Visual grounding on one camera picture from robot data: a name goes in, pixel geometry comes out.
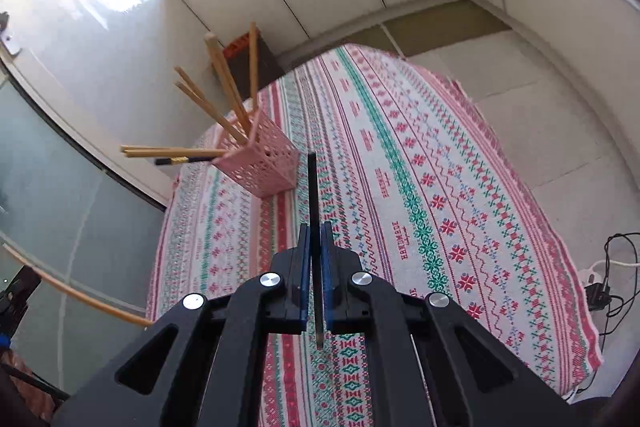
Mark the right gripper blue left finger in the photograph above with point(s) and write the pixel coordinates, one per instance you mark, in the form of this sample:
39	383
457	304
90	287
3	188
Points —
298	282

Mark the left olive floor mat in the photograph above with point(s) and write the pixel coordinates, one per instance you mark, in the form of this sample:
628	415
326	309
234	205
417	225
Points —
374	37

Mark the pink perforated utensil basket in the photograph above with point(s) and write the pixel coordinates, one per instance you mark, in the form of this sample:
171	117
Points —
266	164

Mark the white power strip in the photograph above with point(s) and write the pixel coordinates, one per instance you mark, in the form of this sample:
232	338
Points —
595	282

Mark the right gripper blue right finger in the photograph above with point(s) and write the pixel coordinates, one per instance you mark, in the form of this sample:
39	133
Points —
334	264

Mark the black gold chopstick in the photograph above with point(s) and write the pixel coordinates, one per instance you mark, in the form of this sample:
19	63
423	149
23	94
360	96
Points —
172	161

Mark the olive floor mat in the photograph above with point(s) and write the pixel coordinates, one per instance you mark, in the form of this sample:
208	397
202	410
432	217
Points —
444	24
374	37

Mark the dark bin with red liner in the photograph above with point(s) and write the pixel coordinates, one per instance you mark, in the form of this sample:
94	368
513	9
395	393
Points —
237	55

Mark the patterned red green tablecloth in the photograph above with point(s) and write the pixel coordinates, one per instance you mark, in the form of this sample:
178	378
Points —
412	179

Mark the long curved wooden chopstick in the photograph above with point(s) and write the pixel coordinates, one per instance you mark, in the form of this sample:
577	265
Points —
78	295

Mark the right olive floor mat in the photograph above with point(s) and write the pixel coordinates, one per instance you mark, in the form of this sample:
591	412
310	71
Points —
444	24

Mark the silver door handle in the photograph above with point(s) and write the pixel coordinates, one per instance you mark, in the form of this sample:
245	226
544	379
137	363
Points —
7	38

